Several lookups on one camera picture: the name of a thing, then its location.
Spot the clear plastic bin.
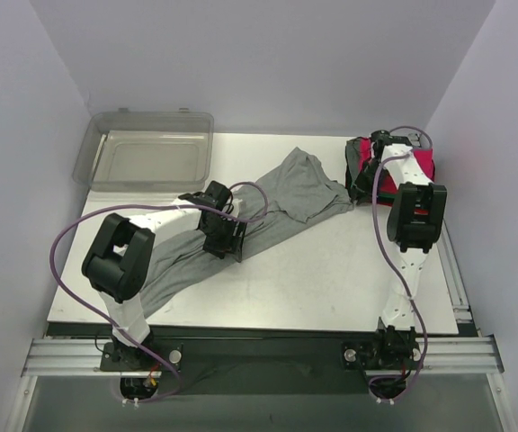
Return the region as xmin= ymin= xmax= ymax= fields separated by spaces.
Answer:
xmin=73 ymin=109 xmax=214 ymax=193

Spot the aluminium frame rail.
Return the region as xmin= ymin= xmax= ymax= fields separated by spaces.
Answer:
xmin=22 ymin=338 xmax=121 ymax=377

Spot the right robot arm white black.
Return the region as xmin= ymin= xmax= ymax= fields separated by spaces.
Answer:
xmin=349 ymin=143 xmax=447 ymax=331

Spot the folded magenta t-shirt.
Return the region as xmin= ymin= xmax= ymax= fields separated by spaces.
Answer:
xmin=361 ymin=138 xmax=435 ymax=181

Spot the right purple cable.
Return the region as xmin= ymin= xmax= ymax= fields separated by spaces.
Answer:
xmin=369 ymin=125 xmax=433 ymax=400

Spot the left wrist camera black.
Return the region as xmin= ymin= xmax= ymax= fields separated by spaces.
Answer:
xmin=178 ymin=181 xmax=233 ymax=211

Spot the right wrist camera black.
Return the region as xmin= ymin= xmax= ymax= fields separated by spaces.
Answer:
xmin=370 ymin=130 xmax=391 ymax=154

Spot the folded grey t-shirt in stack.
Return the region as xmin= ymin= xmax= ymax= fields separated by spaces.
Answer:
xmin=344 ymin=137 xmax=363 ymax=189

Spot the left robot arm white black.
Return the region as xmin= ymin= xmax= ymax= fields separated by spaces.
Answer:
xmin=82 ymin=194 xmax=246 ymax=371

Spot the purple cable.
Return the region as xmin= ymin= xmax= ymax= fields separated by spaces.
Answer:
xmin=369 ymin=125 xmax=433 ymax=400
xmin=49 ymin=181 xmax=270 ymax=401

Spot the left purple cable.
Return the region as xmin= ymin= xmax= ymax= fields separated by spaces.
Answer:
xmin=49 ymin=181 xmax=270 ymax=401

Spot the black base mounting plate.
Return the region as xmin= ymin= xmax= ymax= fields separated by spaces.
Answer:
xmin=99 ymin=327 xmax=424 ymax=401

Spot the grey t-shirt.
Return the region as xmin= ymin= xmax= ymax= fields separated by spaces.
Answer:
xmin=344 ymin=137 xmax=363 ymax=189
xmin=139 ymin=147 xmax=354 ymax=319

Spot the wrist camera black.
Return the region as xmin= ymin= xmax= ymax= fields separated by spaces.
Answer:
xmin=178 ymin=181 xmax=233 ymax=211
xmin=370 ymin=130 xmax=391 ymax=154

